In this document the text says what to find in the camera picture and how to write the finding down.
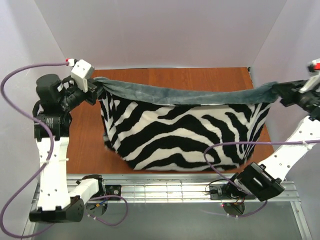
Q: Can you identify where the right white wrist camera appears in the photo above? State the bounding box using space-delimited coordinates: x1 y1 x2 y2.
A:
298 58 320 94

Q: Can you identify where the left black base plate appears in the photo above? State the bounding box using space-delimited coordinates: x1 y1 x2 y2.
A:
89 184 122 202

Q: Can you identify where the aluminium rail frame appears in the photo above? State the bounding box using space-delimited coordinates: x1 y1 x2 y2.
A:
21 67 313 240

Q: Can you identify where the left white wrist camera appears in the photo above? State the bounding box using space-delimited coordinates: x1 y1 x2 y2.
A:
65 58 95 93

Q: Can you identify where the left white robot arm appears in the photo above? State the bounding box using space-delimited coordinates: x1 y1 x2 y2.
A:
29 74 106 224

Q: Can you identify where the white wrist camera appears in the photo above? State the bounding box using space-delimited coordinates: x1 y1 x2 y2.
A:
298 58 320 94
65 58 95 93

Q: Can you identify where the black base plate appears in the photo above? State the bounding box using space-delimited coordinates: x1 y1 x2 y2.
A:
89 184 122 202
206 183 256 200

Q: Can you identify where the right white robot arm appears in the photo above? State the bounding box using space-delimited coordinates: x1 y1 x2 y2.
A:
230 80 320 202

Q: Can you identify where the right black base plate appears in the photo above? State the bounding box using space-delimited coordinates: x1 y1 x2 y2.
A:
206 183 256 200

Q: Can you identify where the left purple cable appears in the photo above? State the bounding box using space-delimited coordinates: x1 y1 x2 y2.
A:
0 62 129 238

